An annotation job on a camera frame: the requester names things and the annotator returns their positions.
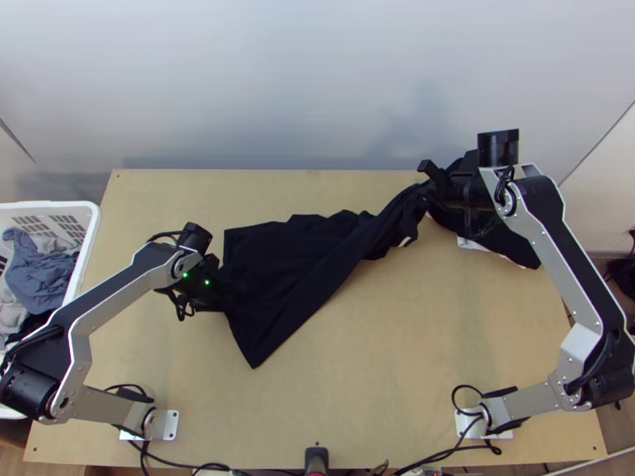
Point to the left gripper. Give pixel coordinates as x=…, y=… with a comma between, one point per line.
x=211, y=302

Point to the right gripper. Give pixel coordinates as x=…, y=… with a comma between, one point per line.
x=452, y=191

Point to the black t-shirt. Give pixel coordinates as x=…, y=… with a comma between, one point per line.
x=297, y=258

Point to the pile of folded clothes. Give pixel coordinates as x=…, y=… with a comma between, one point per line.
x=502, y=244

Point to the white laundry basket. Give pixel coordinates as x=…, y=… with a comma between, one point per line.
x=85, y=233

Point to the heap of clothes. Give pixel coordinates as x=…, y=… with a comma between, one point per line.
x=39, y=267

